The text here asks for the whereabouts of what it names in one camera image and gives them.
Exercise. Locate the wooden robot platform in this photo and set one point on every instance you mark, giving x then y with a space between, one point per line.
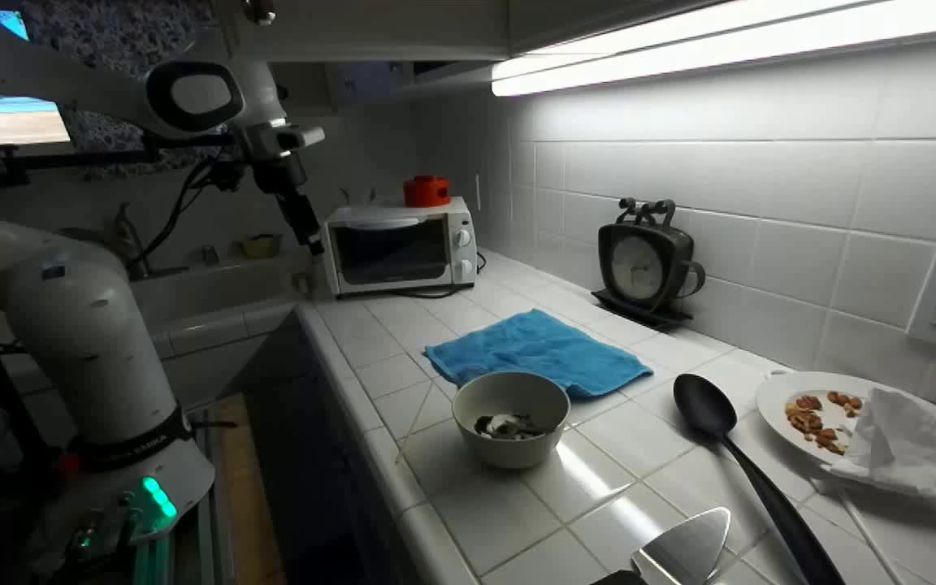
244 500

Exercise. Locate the dark patterned curtain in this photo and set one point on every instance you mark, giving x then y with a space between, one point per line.
110 23

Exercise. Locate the white plastic jug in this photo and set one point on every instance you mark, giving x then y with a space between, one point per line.
392 250

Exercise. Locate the black kitchen scale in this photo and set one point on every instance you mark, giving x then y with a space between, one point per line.
640 266

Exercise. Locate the dark base cabinet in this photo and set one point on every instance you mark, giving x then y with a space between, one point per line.
305 456

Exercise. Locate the under-cabinet light strip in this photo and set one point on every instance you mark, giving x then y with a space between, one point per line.
728 44

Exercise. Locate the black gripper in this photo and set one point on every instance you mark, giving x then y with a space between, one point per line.
281 186

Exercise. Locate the sink faucet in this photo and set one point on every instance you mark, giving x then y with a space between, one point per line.
127 238

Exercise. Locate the bright tablet screen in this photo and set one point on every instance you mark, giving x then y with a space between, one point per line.
22 120

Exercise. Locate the white plate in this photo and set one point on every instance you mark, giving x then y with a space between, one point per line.
782 428

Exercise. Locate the white cabinet door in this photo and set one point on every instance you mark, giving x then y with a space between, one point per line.
392 28

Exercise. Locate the blue towel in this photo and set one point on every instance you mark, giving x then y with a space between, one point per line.
536 354

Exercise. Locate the red plastic lid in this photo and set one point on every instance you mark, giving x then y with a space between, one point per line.
427 192

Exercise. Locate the crumpled white napkin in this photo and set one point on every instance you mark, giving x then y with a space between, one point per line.
912 444

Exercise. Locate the yellow sponge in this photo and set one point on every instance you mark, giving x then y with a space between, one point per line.
257 250

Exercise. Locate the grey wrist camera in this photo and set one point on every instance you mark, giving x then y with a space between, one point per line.
287 142

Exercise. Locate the black metal rod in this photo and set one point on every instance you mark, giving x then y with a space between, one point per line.
79 161

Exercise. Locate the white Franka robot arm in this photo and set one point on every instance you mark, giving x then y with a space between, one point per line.
79 326

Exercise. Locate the black ladle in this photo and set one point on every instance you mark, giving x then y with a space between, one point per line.
705 407

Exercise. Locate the brown food pieces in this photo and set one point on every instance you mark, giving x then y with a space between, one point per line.
810 422

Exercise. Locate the white bowl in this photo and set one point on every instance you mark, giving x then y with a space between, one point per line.
510 448

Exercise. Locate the white sink basin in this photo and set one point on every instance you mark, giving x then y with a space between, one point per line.
210 287

